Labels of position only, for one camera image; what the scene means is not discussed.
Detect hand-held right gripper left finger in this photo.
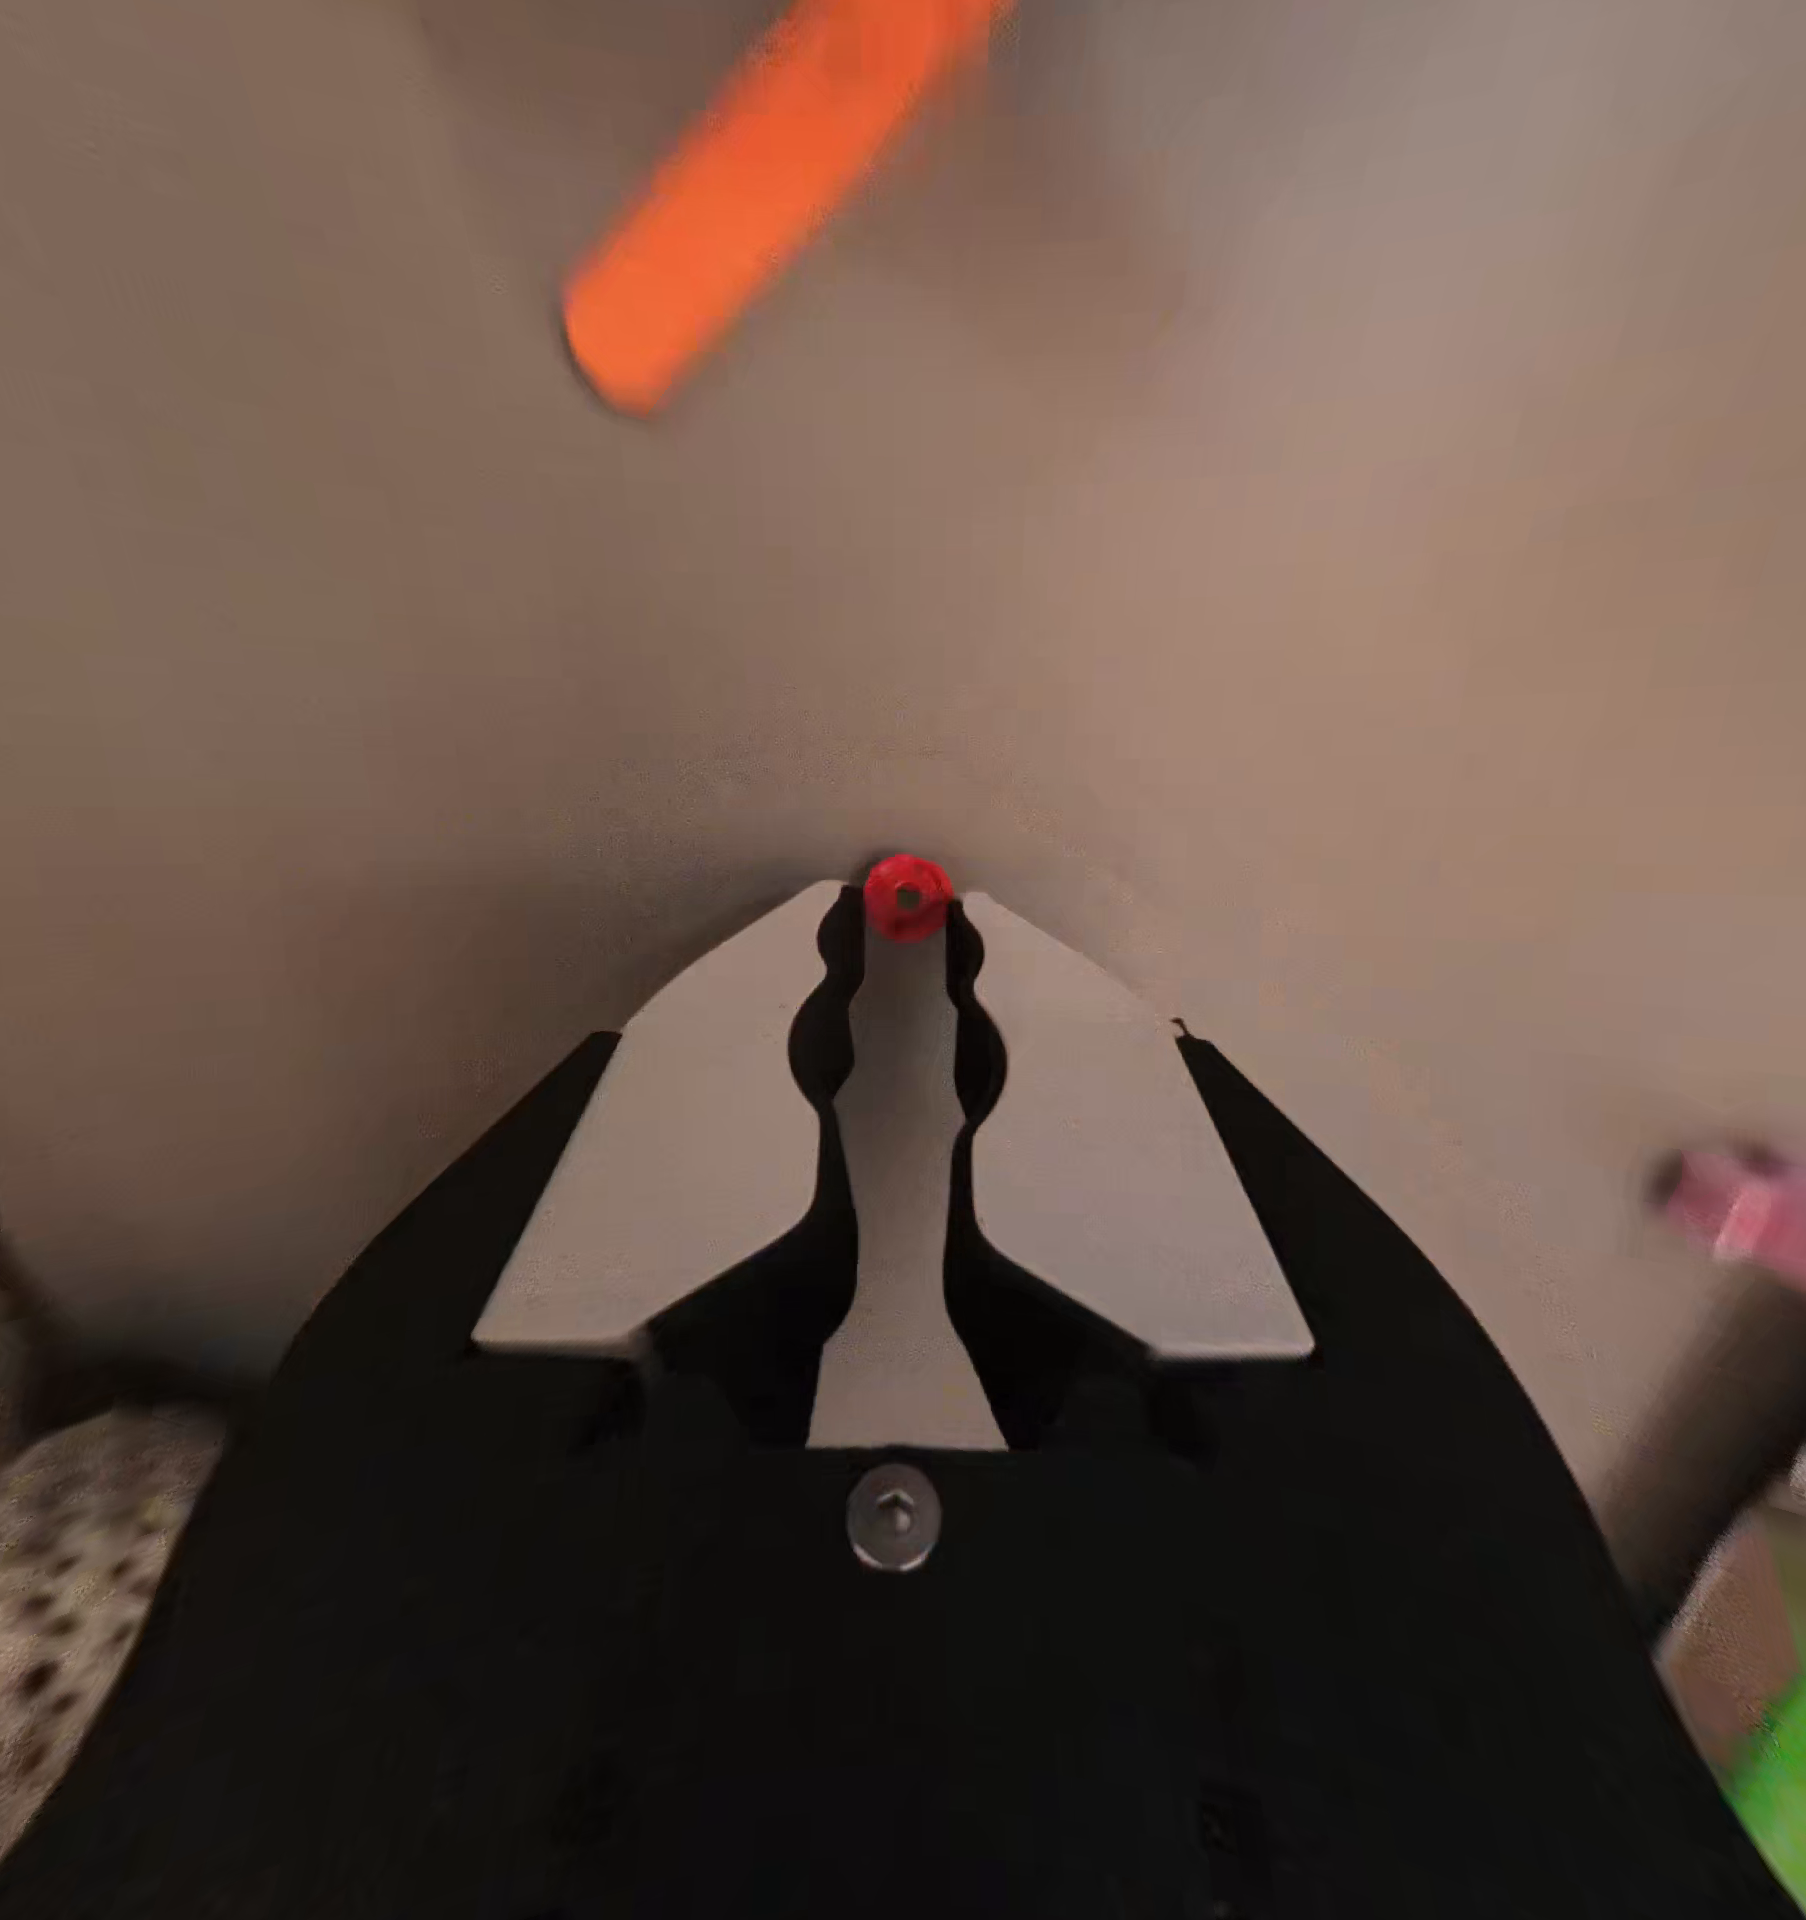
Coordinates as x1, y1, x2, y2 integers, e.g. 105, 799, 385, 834
469, 878, 867, 1446

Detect red round lego piece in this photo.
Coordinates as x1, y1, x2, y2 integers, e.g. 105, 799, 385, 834
865, 852, 954, 947

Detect person's cream knit sweater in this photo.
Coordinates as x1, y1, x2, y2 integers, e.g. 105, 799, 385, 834
0, 1163, 235, 1920

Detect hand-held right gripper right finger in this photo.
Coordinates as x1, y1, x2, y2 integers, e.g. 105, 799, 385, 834
942, 888, 1316, 1446

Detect pink lego pig figure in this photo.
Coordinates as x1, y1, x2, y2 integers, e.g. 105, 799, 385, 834
1656, 1147, 1806, 1335

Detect orange brick separator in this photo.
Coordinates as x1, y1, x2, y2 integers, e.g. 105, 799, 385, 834
561, 0, 1021, 421

